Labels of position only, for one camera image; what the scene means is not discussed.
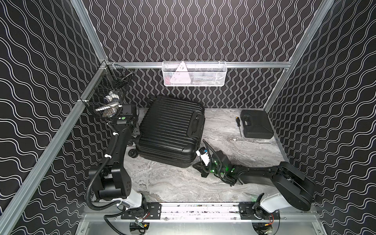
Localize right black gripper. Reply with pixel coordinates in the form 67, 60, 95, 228
191, 159, 225, 178

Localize black ribbed hard-shell suitcase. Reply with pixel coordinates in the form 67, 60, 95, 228
135, 96, 205, 168

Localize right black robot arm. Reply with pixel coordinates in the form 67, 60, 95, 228
193, 146, 316, 213

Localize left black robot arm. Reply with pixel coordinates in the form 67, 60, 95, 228
86, 99, 143, 211

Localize silver items in basket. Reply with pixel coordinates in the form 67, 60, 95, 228
95, 91, 122, 118

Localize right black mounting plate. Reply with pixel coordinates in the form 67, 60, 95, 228
239, 202, 280, 220

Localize black mounting plate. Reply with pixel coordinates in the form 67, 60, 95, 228
121, 202, 162, 220
239, 202, 280, 220

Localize black plastic tool case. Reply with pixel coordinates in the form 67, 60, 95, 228
240, 110, 274, 139

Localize white triangle label card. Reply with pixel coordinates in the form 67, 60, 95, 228
169, 61, 192, 86

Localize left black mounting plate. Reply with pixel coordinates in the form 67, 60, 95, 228
121, 202, 162, 220

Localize black wire mesh basket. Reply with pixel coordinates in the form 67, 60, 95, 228
84, 65, 135, 119

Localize black-handled screwdriver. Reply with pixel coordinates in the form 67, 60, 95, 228
236, 117, 242, 137

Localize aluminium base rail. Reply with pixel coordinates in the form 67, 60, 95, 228
83, 202, 319, 223

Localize left corrugated black cable conduit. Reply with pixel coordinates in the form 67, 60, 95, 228
85, 126, 121, 211

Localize clear plastic wall bin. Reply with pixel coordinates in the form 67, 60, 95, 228
162, 61, 228, 87

